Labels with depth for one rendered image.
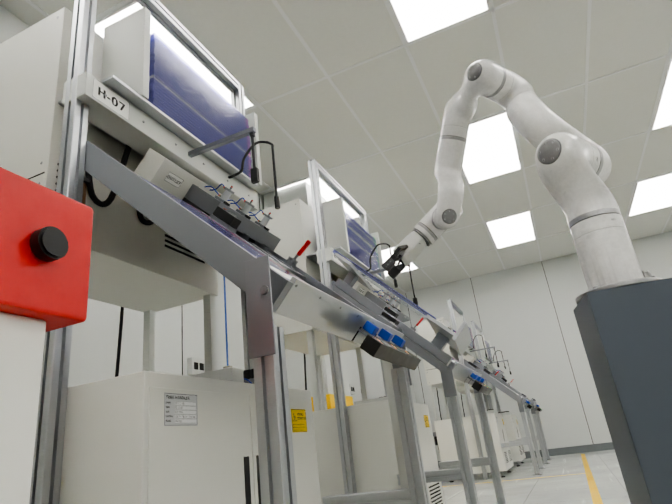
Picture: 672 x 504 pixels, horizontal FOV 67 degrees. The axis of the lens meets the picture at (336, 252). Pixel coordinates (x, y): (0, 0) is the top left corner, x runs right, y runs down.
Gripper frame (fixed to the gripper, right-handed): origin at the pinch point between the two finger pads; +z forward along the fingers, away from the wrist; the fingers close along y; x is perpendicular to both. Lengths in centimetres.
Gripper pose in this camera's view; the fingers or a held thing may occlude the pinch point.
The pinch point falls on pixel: (389, 270)
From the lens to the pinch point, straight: 169.6
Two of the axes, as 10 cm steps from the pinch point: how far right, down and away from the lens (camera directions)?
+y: -2.9, -3.1, -9.1
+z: -7.0, 7.2, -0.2
